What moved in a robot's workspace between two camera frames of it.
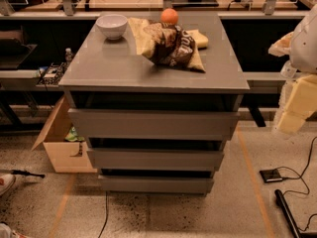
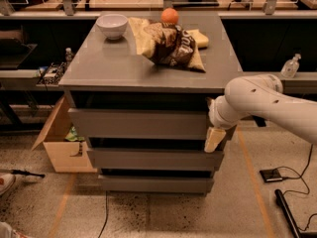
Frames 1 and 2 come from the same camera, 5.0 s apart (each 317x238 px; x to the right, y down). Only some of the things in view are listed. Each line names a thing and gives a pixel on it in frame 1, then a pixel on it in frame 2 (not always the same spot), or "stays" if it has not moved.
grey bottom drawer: (156, 184) stays
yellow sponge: (201, 40) stays
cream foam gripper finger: (301, 104) to (221, 115)
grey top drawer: (150, 124) stays
